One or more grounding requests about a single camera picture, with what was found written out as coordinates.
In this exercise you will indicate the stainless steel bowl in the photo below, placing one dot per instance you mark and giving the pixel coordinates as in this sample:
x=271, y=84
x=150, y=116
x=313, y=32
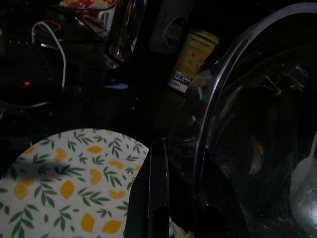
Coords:
x=247, y=124

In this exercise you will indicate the yellow red noodle packet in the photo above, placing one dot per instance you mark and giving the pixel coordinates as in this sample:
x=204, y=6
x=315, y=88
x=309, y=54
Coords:
x=84, y=3

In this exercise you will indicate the yellow cardboard box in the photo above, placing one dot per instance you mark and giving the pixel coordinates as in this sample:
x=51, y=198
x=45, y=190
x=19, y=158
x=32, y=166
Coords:
x=195, y=54

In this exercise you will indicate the black glass electric kettle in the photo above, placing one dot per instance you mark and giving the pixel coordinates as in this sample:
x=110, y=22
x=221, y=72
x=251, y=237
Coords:
x=123, y=29

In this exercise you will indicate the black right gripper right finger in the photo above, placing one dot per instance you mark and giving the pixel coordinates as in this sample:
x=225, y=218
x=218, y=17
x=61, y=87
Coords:
x=218, y=213

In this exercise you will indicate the white green print mug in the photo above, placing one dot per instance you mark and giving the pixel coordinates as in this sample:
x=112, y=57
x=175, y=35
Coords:
x=106, y=17

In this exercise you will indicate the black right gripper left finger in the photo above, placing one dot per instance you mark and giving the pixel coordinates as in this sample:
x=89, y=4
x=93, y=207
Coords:
x=151, y=198

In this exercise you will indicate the black induction cooktop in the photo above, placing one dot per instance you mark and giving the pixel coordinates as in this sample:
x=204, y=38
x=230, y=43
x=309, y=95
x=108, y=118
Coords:
x=24, y=62

